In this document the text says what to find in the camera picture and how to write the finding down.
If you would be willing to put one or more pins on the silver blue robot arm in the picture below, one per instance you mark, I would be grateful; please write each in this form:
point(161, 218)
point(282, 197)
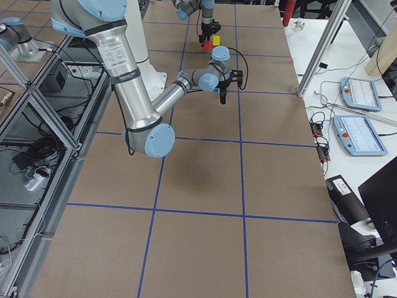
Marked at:
point(116, 29)
point(185, 9)

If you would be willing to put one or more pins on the aluminium frame post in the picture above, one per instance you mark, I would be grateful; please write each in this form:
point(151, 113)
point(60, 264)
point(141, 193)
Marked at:
point(329, 32)

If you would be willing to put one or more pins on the black cardboard roll box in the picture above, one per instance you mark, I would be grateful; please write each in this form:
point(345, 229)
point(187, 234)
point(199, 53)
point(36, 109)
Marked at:
point(347, 205)

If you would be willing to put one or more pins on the small black square pad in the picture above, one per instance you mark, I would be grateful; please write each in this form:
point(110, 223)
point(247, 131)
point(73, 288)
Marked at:
point(323, 65)

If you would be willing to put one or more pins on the yellow cube block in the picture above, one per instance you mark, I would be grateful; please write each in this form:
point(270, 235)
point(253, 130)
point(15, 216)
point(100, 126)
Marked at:
point(216, 40)

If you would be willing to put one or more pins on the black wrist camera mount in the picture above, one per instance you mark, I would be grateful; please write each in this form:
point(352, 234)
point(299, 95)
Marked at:
point(237, 77)

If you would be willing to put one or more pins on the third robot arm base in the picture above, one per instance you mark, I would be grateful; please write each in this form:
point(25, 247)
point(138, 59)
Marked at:
point(16, 39)

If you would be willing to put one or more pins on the white power strip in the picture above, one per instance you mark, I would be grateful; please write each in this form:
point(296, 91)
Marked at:
point(34, 182)

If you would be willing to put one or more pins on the white pedestal column base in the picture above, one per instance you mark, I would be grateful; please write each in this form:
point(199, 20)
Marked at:
point(155, 82)

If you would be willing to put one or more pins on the red cube block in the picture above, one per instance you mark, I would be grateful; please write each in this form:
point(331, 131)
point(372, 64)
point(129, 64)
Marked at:
point(207, 46)

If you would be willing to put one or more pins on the red cylinder object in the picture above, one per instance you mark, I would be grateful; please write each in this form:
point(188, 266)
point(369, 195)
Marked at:
point(289, 8)

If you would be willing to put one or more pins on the near blue teach pendant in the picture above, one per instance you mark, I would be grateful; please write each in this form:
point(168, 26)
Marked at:
point(357, 136)

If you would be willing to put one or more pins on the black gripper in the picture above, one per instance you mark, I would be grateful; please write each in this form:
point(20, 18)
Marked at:
point(206, 26)
point(223, 87)

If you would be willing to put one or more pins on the black monitor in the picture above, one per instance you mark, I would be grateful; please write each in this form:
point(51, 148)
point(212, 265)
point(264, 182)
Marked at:
point(378, 193)

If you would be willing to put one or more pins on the blue teach pendant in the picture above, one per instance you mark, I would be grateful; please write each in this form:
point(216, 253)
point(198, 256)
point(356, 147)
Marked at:
point(360, 94)
point(357, 136)

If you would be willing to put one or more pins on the far blue teach pendant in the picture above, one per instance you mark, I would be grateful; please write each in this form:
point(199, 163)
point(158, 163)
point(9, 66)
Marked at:
point(360, 94)

